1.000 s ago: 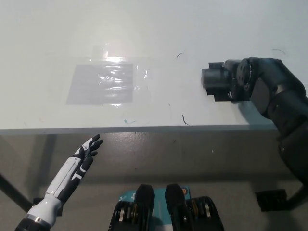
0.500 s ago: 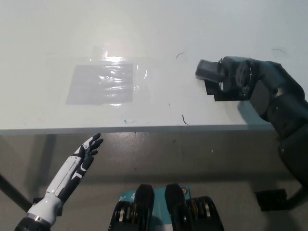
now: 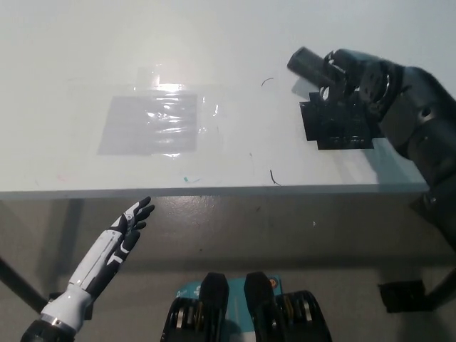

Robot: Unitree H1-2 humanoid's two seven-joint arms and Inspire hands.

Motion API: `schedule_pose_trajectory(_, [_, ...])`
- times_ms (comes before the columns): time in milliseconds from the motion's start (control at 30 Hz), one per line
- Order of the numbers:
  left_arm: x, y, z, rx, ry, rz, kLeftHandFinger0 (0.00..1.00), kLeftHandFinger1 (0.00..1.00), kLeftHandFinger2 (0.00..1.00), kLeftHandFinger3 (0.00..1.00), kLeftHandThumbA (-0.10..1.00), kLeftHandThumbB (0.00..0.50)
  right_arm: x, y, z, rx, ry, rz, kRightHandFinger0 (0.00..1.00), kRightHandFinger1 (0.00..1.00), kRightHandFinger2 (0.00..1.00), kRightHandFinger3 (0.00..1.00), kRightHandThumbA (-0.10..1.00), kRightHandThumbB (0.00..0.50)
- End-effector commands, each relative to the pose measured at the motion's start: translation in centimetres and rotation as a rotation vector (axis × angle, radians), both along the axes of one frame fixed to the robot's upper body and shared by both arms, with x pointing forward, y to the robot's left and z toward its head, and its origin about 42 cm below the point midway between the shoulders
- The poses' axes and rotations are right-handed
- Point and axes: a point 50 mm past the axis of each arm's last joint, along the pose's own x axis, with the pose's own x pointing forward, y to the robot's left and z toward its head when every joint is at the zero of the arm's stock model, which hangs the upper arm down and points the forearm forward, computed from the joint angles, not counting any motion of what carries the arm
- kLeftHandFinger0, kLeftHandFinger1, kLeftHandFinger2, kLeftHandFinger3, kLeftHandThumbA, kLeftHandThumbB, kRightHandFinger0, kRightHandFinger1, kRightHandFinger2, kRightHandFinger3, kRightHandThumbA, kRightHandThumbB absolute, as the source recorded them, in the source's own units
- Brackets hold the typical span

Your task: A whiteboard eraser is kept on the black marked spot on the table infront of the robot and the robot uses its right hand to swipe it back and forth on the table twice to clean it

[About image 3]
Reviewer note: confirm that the clear plastic sheet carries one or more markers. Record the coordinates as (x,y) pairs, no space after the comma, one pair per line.
(124,132)

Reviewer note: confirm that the black tape patch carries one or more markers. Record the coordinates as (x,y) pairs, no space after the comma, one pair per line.
(338,132)

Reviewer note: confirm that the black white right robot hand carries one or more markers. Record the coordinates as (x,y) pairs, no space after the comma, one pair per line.
(347,69)

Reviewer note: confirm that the black teal robot torso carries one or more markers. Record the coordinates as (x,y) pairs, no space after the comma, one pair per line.
(249,313)

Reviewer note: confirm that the black table leg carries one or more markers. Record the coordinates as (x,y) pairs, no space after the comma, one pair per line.
(19,285)

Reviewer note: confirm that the clear plastic film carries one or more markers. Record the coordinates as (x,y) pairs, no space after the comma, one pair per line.
(210,110)

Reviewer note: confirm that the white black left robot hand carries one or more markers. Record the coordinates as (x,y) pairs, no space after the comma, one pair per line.
(107,253)

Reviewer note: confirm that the dark grey whiteboard eraser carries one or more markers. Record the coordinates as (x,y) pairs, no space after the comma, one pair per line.
(308,64)

